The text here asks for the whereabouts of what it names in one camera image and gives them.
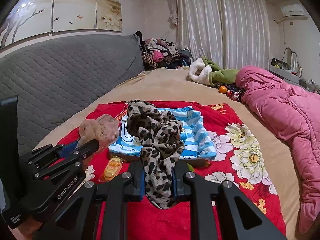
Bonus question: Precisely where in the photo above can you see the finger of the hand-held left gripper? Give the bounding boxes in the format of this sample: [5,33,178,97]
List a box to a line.
[19,141,80,165]
[35,139,99,179]

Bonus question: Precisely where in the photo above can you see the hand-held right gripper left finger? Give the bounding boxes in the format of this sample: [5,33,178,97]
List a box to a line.
[37,161,147,240]

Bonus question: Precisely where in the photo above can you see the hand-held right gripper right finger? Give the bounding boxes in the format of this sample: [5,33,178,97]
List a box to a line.
[172,162,288,240]

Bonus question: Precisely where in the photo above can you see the green fuzzy scrunchie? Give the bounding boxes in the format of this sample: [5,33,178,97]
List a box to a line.
[187,161,210,172]

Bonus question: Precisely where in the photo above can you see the beige sheer scrunchie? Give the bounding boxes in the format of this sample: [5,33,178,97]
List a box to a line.
[79,114,120,154]

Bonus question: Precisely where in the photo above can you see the round biscuit packet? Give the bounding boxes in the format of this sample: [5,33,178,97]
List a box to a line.
[98,155,123,182]

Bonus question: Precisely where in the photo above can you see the leopard print scrunchie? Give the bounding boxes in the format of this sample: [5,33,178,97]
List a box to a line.
[126,100,185,210]

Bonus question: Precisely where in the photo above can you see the person's left hand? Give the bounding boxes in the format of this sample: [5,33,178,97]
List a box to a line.
[10,216,48,240]

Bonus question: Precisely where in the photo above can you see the blue striped cartoon cloth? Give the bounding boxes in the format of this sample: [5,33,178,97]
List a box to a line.
[109,106,217,161]

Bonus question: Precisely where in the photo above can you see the grey quilted headboard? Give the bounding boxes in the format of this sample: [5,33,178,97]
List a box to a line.
[0,34,145,155]

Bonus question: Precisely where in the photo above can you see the red floral blanket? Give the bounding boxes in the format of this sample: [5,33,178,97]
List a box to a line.
[57,100,287,240]

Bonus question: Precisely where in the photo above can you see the white fleece garment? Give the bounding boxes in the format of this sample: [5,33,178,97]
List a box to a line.
[188,57,213,85]

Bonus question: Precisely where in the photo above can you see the green plush garment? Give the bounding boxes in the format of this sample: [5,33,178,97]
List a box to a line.
[201,56,240,87]

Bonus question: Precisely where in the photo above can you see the pile of clothes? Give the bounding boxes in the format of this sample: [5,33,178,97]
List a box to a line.
[135,31,193,71]

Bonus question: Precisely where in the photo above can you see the pink quilt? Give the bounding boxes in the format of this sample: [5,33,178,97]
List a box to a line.
[235,65,320,233]

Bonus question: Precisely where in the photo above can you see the grey dressing table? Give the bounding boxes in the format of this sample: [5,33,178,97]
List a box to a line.
[269,69,320,93]

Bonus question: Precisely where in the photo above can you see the dark patterned bag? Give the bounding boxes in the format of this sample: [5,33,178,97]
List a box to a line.
[271,58,292,68]

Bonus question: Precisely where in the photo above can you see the white curtains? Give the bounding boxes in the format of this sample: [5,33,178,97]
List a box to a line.
[166,0,272,70]

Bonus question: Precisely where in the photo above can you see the arched vanity mirror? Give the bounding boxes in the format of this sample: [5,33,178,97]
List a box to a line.
[282,47,302,74]

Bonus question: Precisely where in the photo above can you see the white air conditioner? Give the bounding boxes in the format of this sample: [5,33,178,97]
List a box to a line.
[280,4,308,20]

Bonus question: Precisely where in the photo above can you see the floral wall mural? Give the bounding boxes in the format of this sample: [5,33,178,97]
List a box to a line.
[0,0,123,49]

